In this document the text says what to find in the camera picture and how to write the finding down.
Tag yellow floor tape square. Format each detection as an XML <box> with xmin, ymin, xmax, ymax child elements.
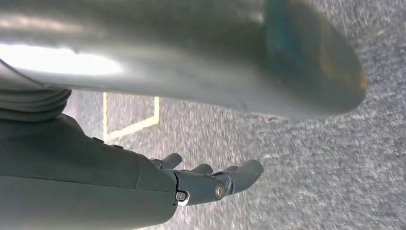
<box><xmin>102</xmin><ymin>92</ymin><xmax>160</xmax><ymax>141</ymax></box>

